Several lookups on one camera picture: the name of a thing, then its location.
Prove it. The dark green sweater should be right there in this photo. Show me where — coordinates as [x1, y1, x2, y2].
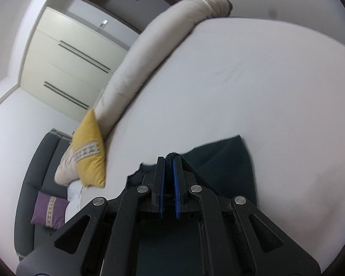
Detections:
[126, 135, 259, 276]

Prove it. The white bed pillow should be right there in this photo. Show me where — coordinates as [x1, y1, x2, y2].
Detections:
[65, 180, 83, 223]

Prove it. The purple patterned cushion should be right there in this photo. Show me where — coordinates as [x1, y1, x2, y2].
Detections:
[31, 191, 69, 229]

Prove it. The grey upholstered headboard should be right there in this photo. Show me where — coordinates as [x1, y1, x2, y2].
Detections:
[14, 129, 72, 260]

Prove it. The yellow patterned cushion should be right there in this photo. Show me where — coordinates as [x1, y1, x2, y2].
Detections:
[72, 109, 106, 188]

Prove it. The light grey bed sheet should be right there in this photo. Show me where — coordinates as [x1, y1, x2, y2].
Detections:
[81, 17, 345, 272]

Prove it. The cream wardrobe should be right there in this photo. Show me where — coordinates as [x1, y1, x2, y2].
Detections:
[20, 8, 128, 121]

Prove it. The beige rolled duvet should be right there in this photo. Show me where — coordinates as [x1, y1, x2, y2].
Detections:
[54, 0, 232, 186]

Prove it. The white wall switch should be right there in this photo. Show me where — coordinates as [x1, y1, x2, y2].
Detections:
[99, 20, 108, 29]

